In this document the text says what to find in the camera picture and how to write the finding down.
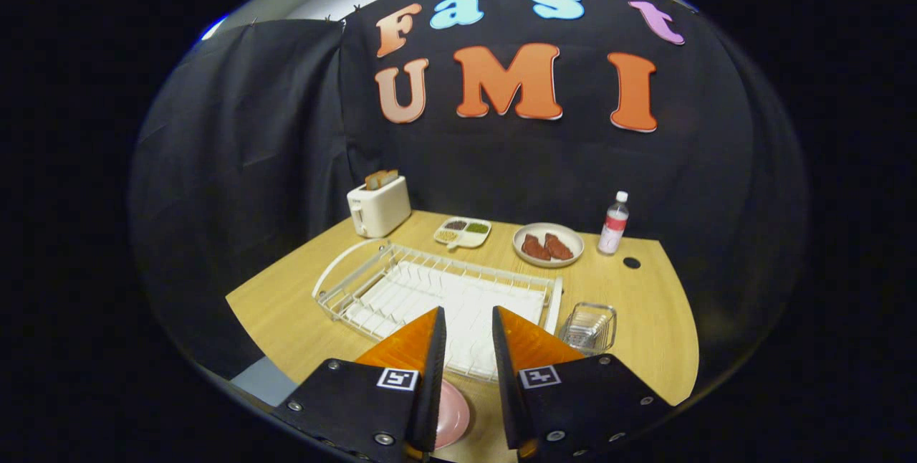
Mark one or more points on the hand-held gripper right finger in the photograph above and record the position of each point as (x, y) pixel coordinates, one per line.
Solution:
(505, 398)

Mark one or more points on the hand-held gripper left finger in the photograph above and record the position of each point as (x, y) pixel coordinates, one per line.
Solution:
(430, 398)

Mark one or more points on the pink plate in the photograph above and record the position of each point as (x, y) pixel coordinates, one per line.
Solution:
(455, 413)

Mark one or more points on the white round plate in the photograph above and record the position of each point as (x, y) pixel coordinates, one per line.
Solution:
(548, 264)

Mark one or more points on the red-brown steak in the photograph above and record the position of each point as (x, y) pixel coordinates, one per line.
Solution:
(559, 246)
(535, 248)

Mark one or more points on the white divided snack tray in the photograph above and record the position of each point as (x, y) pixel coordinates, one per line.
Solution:
(473, 239)

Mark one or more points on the heap of yellow beans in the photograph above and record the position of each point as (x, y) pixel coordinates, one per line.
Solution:
(447, 236)

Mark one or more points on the heap of green beans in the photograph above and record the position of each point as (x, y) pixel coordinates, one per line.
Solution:
(478, 228)

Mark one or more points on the heap of dark beans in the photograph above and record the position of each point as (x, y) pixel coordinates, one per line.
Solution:
(455, 225)

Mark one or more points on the white toaster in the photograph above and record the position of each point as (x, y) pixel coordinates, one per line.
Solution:
(380, 212)

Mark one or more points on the clear bottle with red label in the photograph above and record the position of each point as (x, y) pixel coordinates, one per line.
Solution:
(612, 230)

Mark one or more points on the brown toast slice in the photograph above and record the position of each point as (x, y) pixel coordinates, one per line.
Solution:
(390, 176)
(373, 180)

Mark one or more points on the black backdrop cloth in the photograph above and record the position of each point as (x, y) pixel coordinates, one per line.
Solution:
(272, 162)

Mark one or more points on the ceiling light strip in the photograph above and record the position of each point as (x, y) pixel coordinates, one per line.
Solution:
(213, 27)

